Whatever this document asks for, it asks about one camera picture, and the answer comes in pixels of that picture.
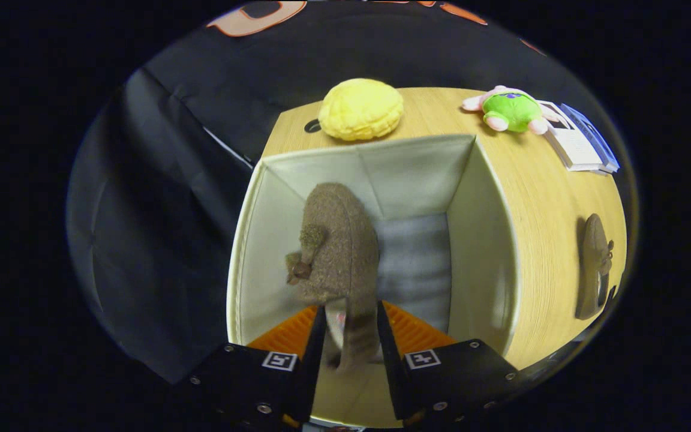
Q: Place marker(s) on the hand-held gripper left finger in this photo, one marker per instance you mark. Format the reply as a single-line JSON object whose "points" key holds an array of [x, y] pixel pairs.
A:
{"points": [[315, 372]]}

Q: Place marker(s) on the brown fuzzy shoe with bow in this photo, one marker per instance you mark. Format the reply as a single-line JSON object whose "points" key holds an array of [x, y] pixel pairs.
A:
{"points": [[594, 264], [339, 240]]}

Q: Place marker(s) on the beige fabric storage box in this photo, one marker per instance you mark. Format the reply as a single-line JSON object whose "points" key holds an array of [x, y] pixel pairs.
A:
{"points": [[483, 240]]}

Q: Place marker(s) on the yellow plush bun toy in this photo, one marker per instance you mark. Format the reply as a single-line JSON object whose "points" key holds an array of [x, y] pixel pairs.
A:
{"points": [[360, 111]]}

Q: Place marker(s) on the white book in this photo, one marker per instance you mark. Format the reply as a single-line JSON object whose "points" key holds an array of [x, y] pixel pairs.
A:
{"points": [[579, 147]]}

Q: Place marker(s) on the blue book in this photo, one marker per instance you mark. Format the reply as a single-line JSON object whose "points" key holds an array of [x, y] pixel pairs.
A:
{"points": [[592, 135]]}

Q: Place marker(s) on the green and pink plush toy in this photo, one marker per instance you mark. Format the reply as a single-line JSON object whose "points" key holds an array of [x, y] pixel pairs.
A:
{"points": [[510, 111]]}

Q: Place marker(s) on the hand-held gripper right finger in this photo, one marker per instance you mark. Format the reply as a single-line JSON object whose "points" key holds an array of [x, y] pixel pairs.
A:
{"points": [[390, 372]]}

